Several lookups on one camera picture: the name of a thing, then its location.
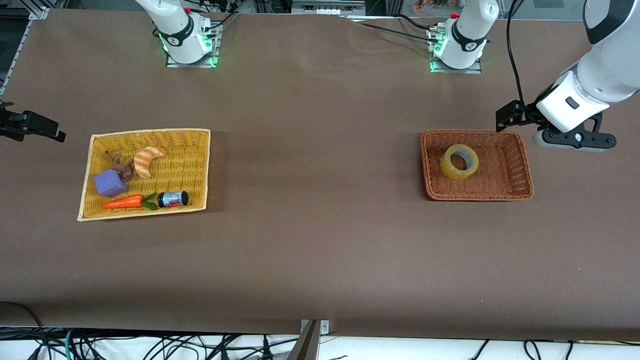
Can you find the clear yellowish tape roll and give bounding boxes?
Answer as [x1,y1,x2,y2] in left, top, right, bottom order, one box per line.
[439,144,480,181]

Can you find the brown wicker basket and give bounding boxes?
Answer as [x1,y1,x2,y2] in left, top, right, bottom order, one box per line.
[420,129,535,202]

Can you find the purple foam cube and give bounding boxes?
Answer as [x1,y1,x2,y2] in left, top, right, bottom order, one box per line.
[94,169,128,198]

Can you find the brown dried root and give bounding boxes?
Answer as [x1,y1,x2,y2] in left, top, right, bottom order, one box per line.
[105,150,136,183]

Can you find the toy croissant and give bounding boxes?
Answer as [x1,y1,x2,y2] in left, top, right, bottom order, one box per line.
[133,146,167,180]

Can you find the orange toy carrot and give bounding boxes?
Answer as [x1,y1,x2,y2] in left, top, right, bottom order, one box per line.
[101,192,160,211]

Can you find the small dark can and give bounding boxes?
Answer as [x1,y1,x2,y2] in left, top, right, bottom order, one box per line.
[157,190,190,209]

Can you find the yellow wicker tray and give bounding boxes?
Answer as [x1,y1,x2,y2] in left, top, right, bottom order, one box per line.
[77,128,211,222]

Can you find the dark metal bar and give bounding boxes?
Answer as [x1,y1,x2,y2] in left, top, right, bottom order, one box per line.
[287,320,322,360]

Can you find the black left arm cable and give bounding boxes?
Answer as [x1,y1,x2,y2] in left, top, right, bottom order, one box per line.
[506,0,528,112]

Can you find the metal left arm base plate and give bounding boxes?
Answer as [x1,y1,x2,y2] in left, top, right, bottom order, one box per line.
[429,26,484,75]

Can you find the black cable across table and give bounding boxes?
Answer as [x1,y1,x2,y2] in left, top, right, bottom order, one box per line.
[345,14,441,45]

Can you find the black looping floor cable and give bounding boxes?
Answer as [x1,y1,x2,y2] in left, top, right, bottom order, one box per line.
[0,301,53,360]

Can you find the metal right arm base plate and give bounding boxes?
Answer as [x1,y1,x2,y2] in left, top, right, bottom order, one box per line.
[165,22,222,69]

